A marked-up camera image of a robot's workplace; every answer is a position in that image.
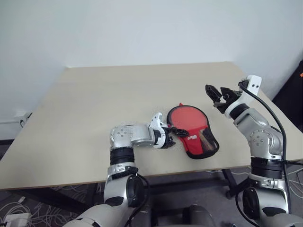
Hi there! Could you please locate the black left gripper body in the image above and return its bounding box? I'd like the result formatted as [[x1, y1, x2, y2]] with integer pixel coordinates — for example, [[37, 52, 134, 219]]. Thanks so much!
[[161, 127, 173, 145]]

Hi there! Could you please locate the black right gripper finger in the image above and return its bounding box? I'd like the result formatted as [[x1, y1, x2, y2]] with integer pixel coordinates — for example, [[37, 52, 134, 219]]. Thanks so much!
[[220, 87, 238, 98], [205, 84, 223, 103]]

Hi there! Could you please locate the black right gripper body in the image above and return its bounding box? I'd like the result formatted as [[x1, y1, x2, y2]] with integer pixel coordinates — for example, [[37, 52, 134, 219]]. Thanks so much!
[[213, 89, 245, 114]]

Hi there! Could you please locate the red table tennis paddle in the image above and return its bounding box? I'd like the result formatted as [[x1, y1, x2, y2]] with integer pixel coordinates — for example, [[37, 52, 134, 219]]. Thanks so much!
[[168, 105, 215, 152]]

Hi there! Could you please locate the red paddle case black mesh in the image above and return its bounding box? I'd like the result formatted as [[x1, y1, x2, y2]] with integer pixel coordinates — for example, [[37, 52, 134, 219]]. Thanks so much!
[[165, 102, 220, 159]]

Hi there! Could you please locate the large black fabric object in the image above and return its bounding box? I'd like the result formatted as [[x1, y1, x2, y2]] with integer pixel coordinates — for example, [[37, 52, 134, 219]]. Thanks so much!
[[272, 55, 303, 133]]

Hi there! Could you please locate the black table leg with caster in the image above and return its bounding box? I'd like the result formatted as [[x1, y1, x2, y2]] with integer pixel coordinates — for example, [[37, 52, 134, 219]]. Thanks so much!
[[221, 168, 239, 199]]

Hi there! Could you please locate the dark grey rounded shape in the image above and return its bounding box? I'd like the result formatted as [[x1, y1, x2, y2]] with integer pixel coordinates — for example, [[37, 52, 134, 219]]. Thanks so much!
[[182, 204, 215, 227]]

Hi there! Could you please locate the white power adapter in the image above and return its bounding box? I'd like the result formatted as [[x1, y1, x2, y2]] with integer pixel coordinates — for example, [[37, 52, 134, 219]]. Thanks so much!
[[3, 212, 33, 226]]

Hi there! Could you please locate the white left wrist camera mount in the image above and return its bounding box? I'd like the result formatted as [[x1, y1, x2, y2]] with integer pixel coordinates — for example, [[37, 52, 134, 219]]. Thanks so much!
[[147, 113, 168, 149]]

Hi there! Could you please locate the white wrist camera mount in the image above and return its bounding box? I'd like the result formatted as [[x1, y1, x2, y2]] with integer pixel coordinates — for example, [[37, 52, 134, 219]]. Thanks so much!
[[224, 75, 262, 119], [147, 113, 168, 149]]

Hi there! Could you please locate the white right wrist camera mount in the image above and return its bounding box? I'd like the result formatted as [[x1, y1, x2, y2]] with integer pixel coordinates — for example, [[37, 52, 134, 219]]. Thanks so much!
[[224, 75, 262, 119]]

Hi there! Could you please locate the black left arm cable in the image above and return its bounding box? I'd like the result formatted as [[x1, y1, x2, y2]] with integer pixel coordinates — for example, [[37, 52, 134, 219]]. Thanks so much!
[[127, 171, 151, 215]]

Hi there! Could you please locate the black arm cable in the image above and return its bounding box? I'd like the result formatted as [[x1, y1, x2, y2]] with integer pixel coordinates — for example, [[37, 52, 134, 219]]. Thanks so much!
[[236, 80, 303, 220], [127, 171, 151, 215]]

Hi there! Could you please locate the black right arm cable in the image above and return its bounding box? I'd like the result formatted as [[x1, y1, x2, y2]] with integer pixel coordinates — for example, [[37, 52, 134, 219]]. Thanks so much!
[[236, 80, 303, 220]]

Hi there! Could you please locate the black diagonal table frame bar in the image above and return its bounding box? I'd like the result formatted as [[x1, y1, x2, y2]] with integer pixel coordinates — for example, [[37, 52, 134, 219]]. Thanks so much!
[[7, 188, 81, 213]]

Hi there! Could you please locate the white wall socket box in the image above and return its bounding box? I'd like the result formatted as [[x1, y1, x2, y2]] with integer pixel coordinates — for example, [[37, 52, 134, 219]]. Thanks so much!
[[14, 110, 33, 126]]

